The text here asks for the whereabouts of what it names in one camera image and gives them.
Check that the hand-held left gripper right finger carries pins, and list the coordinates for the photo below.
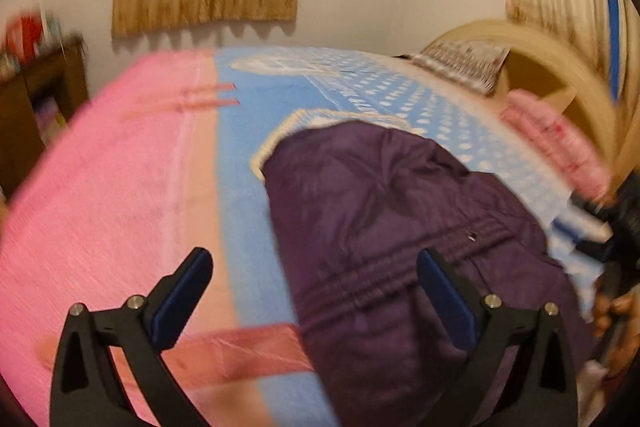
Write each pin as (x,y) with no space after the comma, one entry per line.
(445,297)

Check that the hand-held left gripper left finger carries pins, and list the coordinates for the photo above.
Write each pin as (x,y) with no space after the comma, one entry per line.
(180,297)

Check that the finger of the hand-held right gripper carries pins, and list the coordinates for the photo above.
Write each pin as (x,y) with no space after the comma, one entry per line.
(595,249)
(592,203)

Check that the purple padded jacket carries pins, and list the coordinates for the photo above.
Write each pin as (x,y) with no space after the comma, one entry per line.
(380,217)

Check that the person's right hand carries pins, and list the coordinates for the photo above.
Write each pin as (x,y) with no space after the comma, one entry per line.
(617,312)

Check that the folded pink quilt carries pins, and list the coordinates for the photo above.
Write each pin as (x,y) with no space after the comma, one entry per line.
(550,132)

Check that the pink fleece blanket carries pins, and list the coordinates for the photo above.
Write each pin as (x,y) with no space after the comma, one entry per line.
(110,167)

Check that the blue dotted blanket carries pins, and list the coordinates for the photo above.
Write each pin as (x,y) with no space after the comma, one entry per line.
(250,157)

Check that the cream wooden bed headboard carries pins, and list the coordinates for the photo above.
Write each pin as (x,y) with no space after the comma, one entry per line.
(530,52)

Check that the striped patterned pillow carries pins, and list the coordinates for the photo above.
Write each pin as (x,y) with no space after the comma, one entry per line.
(460,62)

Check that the stack of books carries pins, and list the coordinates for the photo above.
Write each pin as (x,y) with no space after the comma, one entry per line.
(50,122)

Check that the brown wooden desk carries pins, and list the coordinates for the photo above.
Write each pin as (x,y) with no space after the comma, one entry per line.
(15,122)

